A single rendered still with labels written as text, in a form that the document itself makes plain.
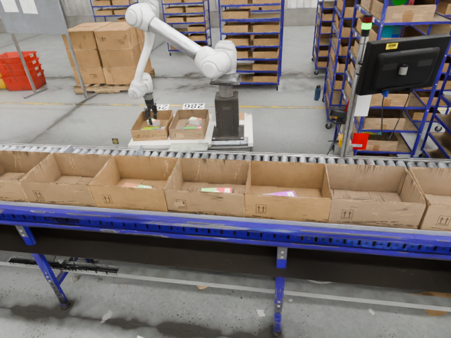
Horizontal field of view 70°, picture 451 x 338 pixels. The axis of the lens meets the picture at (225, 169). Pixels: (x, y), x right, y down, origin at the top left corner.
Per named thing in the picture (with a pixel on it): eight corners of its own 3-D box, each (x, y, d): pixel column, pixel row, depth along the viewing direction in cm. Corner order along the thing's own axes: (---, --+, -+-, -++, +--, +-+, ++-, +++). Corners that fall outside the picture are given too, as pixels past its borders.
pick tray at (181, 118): (209, 119, 288) (209, 108, 283) (205, 139, 257) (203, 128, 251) (178, 119, 291) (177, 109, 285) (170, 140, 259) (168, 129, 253)
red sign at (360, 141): (365, 149, 225) (368, 133, 218) (365, 149, 224) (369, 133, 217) (341, 148, 227) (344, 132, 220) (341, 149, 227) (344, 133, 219)
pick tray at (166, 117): (174, 119, 291) (172, 109, 285) (167, 140, 259) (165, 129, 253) (143, 121, 292) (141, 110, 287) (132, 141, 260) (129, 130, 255)
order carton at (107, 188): (183, 182, 188) (179, 157, 178) (168, 215, 164) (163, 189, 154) (120, 178, 194) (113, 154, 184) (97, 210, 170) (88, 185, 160)
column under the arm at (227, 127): (214, 126, 276) (211, 89, 258) (244, 125, 274) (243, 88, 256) (211, 141, 254) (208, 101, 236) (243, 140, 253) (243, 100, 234)
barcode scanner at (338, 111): (325, 119, 222) (330, 104, 216) (343, 121, 221) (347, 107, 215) (327, 123, 216) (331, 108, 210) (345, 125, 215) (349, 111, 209)
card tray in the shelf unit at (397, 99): (358, 87, 283) (360, 76, 277) (396, 88, 277) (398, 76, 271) (365, 105, 250) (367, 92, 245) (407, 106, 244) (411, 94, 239)
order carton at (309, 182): (321, 189, 175) (325, 163, 166) (327, 227, 151) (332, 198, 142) (249, 185, 181) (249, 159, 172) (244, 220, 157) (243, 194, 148)
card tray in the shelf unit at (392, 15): (370, 13, 249) (373, -2, 243) (412, 11, 244) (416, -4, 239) (383, 22, 216) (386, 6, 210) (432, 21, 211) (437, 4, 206)
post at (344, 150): (349, 163, 233) (374, 34, 183) (350, 167, 229) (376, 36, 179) (331, 163, 234) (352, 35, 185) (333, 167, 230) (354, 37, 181)
